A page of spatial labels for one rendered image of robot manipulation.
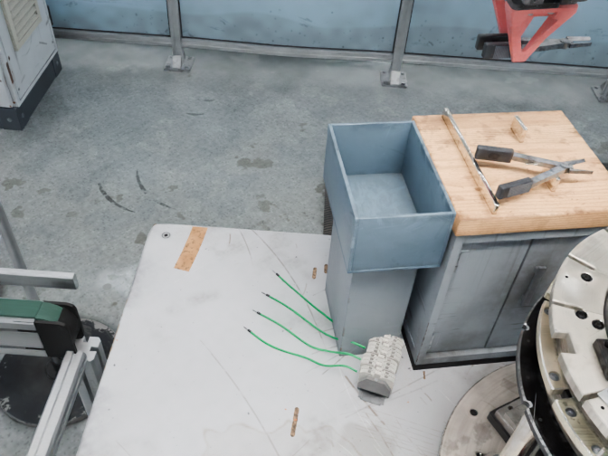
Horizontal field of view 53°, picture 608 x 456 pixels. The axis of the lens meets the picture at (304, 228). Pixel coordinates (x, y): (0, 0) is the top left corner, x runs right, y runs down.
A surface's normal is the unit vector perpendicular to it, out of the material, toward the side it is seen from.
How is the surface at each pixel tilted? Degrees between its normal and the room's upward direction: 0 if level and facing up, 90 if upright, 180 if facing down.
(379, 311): 90
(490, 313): 90
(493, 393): 0
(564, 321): 0
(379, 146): 90
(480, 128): 0
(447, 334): 90
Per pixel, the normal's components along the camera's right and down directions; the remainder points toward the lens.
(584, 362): 0.05, -0.71
